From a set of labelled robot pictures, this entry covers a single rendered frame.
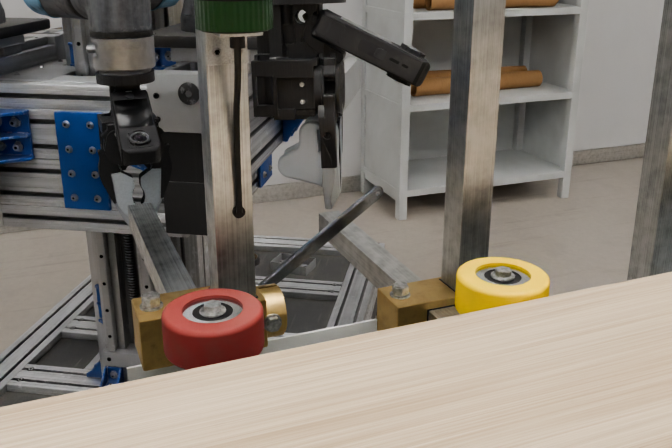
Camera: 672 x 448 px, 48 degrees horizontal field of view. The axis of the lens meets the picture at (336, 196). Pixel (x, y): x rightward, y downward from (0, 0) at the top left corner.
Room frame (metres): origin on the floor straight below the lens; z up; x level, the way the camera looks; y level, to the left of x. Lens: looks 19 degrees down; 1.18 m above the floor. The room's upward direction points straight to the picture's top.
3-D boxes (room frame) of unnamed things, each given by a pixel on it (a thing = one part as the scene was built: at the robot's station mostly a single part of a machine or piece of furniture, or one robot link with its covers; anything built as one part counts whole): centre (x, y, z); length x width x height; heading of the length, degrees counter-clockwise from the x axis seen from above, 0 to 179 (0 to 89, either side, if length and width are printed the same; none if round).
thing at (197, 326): (0.54, 0.10, 0.85); 0.08 x 0.08 x 0.11
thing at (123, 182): (0.95, 0.28, 0.86); 0.06 x 0.03 x 0.09; 22
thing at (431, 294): (0.73, -0.11, 0.81); 0.14 x 0.06 x 0.05; 112
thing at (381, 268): (0.79, -0.07, 0.81); 0.44 x 0.03 x 0.04; 22
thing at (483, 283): (0.61, -0.15, 0.85); 0.08 x 0.08 x 0.11
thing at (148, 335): (0.63, 0.12, 0.85); 0.14 x 0.06 x 0.05; 112
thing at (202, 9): (0.60, 0.08, 1.13); 0.06 x 0.06 x 0.02
